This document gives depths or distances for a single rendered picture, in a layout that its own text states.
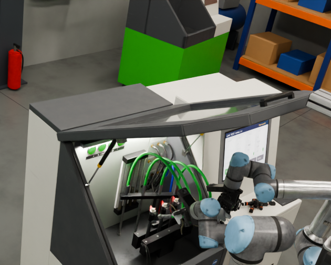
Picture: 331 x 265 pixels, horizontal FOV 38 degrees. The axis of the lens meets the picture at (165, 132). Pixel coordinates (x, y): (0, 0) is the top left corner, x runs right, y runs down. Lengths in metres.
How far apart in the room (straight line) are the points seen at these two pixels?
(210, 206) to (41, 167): 0.91
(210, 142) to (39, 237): 1.03
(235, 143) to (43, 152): 1.04
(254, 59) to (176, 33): 2.38
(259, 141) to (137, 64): 3.47
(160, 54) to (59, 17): 1.59
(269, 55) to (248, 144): 4.98
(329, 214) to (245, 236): 0.77
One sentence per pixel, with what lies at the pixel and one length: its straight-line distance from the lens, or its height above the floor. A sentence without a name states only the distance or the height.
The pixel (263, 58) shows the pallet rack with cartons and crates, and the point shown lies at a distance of 7.79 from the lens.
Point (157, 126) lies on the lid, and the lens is 1.64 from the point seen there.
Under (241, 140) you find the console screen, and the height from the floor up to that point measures 1.34.
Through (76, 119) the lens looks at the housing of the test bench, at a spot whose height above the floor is 1.50.
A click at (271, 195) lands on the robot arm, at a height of 1.55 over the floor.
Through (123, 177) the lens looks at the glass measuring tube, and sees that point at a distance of 2.52.
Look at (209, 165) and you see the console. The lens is 2.60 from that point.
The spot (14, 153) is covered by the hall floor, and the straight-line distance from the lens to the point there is 4.80.
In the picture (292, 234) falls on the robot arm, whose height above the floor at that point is 1.65.
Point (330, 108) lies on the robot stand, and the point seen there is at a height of 2.00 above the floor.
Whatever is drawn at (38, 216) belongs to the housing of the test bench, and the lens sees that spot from 2.60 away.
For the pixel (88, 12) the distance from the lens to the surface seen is 7.12.
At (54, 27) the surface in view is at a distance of 6.79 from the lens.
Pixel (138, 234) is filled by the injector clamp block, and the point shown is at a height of 0.98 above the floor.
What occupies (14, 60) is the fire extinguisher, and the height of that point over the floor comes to 0.39.
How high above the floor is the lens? 2.58
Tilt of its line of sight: 28 degrees down
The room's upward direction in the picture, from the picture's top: 12 degrees clockwise
